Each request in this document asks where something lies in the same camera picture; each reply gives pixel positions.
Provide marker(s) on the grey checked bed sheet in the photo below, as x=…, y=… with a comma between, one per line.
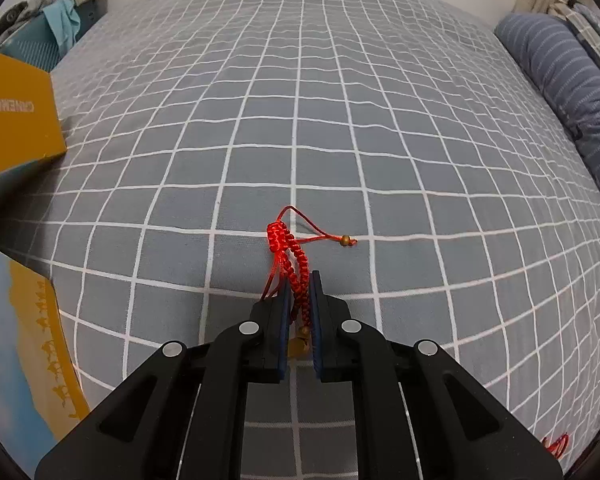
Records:
x=190, y=124

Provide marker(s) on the teal suitcase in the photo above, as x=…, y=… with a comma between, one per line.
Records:
x=34, y=43

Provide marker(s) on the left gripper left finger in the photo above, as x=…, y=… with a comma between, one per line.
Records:
x=181, y=414

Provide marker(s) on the blue yellow cardboard box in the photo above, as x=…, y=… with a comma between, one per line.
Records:
x=40, y=397

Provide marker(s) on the blue striped pillow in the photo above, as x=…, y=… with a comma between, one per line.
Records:
x=556, y=61

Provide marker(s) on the light blue cloth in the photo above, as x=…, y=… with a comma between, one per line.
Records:
x=64, y=22

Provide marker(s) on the grey plaid pillow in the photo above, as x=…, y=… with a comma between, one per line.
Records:
x=580, y=28

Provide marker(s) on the patterned folded blanket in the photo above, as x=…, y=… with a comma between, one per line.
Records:
x=592, y=17

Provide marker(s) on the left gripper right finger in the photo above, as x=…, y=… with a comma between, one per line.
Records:
x=418, y=414

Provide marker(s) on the black headphones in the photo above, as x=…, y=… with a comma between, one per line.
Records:
x=18, y=15

